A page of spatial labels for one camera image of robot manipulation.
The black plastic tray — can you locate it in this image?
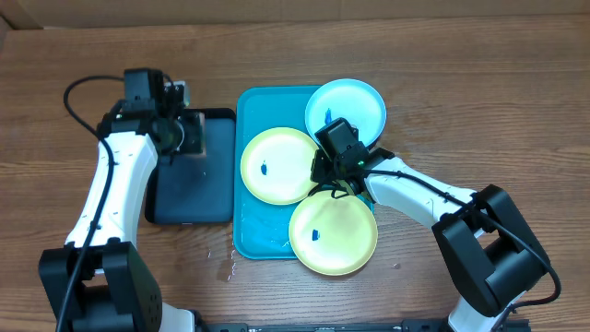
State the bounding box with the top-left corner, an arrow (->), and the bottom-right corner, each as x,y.
145,108 -> 236,225

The green scrubbing sponge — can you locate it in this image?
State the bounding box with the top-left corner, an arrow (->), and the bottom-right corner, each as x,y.
198,112 -> 207,158

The teal plastic tray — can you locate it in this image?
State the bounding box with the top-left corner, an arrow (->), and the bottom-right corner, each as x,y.
233,85 -> 319,260

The light blue plate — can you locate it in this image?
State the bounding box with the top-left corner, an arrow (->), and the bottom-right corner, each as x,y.
304,78 -> 387,147

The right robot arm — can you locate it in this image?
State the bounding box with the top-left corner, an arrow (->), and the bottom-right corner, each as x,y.
312,118 -> 561,331

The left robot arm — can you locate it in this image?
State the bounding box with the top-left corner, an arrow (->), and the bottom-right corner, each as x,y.
39,68 -> 207,331

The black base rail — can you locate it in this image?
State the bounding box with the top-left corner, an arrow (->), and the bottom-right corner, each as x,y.
197,319 -> 531,332

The yellow-green plate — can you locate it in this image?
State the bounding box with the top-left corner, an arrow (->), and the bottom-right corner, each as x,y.
240,127 -> 318,206
289,191 -> 378,276

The yellow-green plate front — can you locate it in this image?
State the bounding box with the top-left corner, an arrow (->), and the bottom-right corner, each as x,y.
289,191 -> 378,276

